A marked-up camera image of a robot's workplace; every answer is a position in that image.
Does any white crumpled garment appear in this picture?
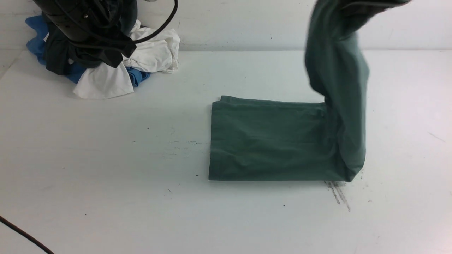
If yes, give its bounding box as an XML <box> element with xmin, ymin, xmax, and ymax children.
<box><xmin>73</xmin><ymin>29</ymin><xmax>180</xmax><ymax>100</ymax></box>

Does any green long-sleeve top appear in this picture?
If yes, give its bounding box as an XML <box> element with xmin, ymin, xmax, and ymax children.
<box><xmin>208</xmin><ymin>0</ymin><xmax>408</xmax><ymax>183</ymax></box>

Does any blue crumpled garment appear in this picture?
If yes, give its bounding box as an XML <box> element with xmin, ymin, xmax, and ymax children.
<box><xmin>25</xmin><ymin>16</ymin><xmax>151</xmax><ymax>88</ymax></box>

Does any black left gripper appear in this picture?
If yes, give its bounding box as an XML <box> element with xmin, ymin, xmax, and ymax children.
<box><xmin>67</xmin><ymin>10</ymin><xmax>137</xmax><ymax>68</ymax></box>

